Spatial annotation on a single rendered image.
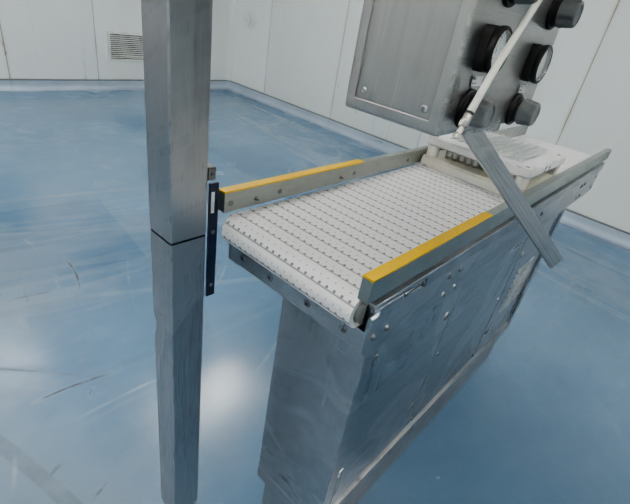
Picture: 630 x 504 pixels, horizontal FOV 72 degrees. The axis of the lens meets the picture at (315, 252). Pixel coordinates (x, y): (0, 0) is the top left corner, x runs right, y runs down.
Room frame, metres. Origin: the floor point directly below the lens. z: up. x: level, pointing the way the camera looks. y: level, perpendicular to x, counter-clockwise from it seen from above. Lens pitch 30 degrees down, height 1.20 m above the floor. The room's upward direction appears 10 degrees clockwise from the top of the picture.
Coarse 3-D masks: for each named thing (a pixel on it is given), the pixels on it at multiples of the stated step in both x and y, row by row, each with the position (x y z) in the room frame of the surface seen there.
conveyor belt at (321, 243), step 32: (576, 160) 1.36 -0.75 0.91; (320, 192) 0.73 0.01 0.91; (352, 192) 0.76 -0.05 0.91; (384, 192) 0.79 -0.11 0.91; (416, 192) 0.82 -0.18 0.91; (448, 192) 0.86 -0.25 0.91; (480, 192) 0.89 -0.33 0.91; (224, 224) 0.57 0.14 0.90; (256, 224) 0.56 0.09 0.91; (288, 224) 0.58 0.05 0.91; (320, 224) 0.60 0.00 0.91; (352, 224) 0.62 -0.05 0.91; (384, 224) 0.64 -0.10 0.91; (416, 224) 0.67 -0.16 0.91; (448, 224) 0.69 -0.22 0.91; (256, 256) 0.52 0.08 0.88; (288, 256) 0.50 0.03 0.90; (320, 256) 0.50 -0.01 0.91; (352, 256) 0.52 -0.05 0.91; (384, 256) 0.54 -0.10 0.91; (320, 288) 0.45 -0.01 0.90; (352, 288) 0.44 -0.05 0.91; (352, 320) 0.42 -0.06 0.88
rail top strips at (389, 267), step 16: (352, 160) 0.83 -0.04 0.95; (288, 176) 0.68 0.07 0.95; (224, 192) 0.57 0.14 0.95; (464, 224) 0.61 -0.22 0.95; (432, 240) 0.54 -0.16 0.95; (448, 240) 0.55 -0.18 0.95; (400, 256) 0.47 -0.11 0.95; (416, 256) 0.48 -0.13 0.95; (368, 272) 0.42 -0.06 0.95; (384, 272) 0.43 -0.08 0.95
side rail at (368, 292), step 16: (592, 160) 1.24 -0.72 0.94; (560, 176) 1.00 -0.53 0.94; (576, 176) 1.13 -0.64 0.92; (528, 192) 0.84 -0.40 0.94; (544, 192) 0.91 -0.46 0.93; (496, 208) 0.71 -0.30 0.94; (480, 224) 0.64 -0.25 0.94; (496, 224) 0.70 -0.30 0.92; (464, 240) 0.60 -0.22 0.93; (432, 256) 0.52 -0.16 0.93; (400, 272) 0.45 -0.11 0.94; (416, 272) 0.49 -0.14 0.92; (368, 288) 0.41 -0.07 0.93; (384, 288) 0.43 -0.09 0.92
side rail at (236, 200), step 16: (512, 128) 1.50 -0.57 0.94; (368, 160) 0.86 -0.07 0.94; (384, 160) 0.90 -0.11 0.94; (400, 160) 0.95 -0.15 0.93; (416, 160) 1.01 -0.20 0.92; (304, 176) 0.70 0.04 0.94; (320, 176) 0.74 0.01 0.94; (336, 176) 0.77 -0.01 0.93; (352, 176) 0.82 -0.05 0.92; (240, 192) 0.59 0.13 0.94; (256, 192) 0.62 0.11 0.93; (272, 192) 0.65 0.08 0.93; (288, 192) 0.68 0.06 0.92; (224, 208) 0.57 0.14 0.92; (240, 208) 0.60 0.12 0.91
